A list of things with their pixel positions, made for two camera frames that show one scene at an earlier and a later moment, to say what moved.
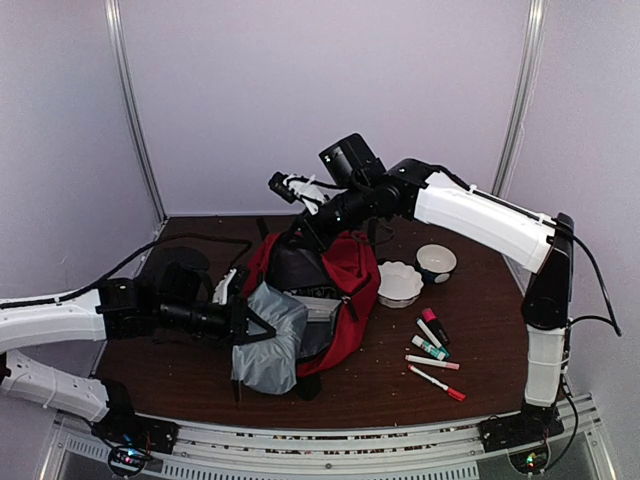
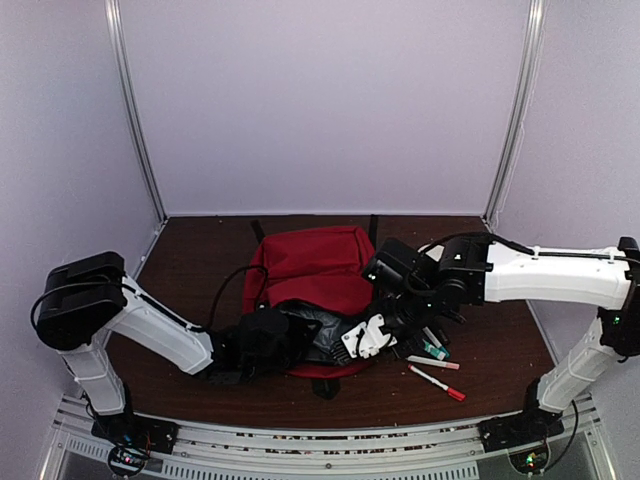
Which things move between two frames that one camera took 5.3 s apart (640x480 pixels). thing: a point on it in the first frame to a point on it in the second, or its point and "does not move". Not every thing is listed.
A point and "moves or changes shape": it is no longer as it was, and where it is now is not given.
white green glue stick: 423,344 does not move
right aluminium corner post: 523,94 does not move
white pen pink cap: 431,361 does not move
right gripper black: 318,237 to 413,347
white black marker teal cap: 431,336 does not move
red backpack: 335,285 moves or changes shape
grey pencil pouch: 270,364 moves or changes shape
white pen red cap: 450,391 does not move
